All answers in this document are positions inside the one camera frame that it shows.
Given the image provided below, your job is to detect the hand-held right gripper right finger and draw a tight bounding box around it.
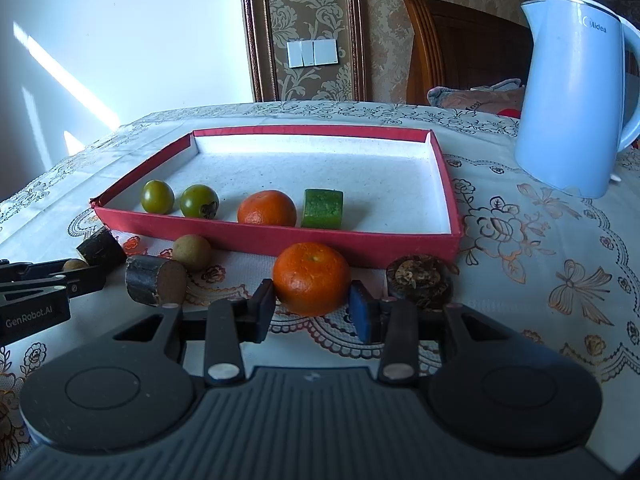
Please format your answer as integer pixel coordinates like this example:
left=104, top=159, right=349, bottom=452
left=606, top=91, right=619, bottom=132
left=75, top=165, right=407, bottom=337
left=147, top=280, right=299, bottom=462
left=349, top=282, right=518, bottom=387

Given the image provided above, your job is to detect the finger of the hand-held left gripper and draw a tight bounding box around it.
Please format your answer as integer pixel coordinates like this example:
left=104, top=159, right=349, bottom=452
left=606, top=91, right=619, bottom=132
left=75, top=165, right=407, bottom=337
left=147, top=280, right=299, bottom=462
left=0, top=265, right=107, bottom=299
left=0, top=258, right=67, bottom=284

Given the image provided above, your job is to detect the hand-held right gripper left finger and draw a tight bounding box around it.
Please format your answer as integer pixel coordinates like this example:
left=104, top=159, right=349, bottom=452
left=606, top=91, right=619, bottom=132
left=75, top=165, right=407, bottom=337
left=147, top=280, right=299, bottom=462
left=112, top=279, right=277, bottom=387

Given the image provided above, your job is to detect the dark sugarcane piece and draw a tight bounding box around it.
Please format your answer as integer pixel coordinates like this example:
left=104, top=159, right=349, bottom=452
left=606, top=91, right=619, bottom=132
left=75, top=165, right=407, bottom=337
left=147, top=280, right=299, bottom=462
left=76, top=226, right=127, bottom=267
left=125, top=255, right=189, bottom=307

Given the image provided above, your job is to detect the orange mandarin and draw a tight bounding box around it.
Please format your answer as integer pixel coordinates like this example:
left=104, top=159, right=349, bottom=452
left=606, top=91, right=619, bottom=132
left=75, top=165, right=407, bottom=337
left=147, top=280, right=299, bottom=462
left=272, top=242, right=351, bottom=317
left=237, top=190, right=298, bottom=227

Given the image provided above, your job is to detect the dark water chestnut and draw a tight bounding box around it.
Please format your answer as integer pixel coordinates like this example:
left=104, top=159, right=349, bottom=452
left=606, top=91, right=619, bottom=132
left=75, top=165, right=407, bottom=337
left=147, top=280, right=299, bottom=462
left=385, top=254, right=454, bottom=310

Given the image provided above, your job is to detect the small green round fruit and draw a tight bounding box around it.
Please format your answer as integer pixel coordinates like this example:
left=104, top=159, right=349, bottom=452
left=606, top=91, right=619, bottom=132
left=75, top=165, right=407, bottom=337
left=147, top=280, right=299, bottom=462
left=141, top=180, right=176, bottom=214
left=179, top=184, right=220, bottom=219

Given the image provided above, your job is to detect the green cube block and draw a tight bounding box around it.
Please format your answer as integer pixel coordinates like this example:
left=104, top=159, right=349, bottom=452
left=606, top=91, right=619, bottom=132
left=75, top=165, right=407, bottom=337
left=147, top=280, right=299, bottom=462
left=301, top=188, right=345, bottom=228

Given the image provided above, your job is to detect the red cardboard tray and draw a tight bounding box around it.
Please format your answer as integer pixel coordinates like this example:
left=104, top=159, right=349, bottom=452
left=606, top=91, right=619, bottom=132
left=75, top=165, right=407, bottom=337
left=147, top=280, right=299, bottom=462
left=90, top=125, right=463, bottom=268

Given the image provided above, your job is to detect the white floral tablecloth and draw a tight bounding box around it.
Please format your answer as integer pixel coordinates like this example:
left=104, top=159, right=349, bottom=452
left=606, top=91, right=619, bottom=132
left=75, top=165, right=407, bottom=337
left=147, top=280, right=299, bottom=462
left=0, top=100, right=640, bottom=480

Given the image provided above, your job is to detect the pink printed pillow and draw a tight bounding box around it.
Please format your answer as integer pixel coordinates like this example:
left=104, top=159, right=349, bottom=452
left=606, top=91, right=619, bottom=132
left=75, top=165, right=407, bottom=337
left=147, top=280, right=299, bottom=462
left=426, top=78, right=523, bottom=117

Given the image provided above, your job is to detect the light blue electric kettle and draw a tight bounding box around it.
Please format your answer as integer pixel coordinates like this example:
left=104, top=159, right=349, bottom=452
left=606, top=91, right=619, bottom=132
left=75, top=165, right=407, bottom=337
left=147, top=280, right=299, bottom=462
left=514, top=0, right=640, bottom=199

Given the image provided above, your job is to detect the white wall switch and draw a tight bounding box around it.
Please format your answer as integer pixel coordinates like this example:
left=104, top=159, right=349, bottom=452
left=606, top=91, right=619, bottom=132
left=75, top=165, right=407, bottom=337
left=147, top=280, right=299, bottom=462
left=286, top=38, right=339, bottom=69

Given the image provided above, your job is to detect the wooden wall trim frame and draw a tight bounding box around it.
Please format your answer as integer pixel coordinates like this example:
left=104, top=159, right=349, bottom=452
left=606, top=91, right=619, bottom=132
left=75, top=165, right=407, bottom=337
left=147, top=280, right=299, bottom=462
left=239, top=0, right=368, bottom=103

